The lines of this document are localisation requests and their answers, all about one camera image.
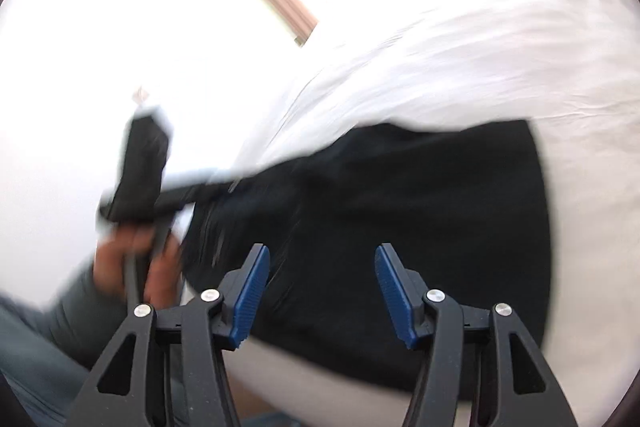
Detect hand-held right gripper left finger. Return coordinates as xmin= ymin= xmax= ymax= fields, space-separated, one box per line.
xmin=65 ymin=243 xmax=272 ymax=427

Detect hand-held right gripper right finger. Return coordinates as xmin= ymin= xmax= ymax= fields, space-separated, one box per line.
xmin=374 ymin=243 xmax=581 ymax=427

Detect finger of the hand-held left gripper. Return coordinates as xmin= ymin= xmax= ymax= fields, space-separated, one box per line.
xmin=157 ymin=179 xmax=241 ymax=210

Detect black denim pants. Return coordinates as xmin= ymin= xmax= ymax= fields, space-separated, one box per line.
xmin=181 ymin=119 xmax=554 ymax=394

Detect person's left forearm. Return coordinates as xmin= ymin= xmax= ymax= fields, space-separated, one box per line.
xmin=0 ymin=257 xmax=132 ymax=427

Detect person's left hand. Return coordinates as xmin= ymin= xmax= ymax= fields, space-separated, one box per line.
xmin=94 ymin=226 xmax=184 ymax=307

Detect white sheeted bed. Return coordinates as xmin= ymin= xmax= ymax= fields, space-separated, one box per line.
xmin=177 ymin=0 xmax=640 ymax=427

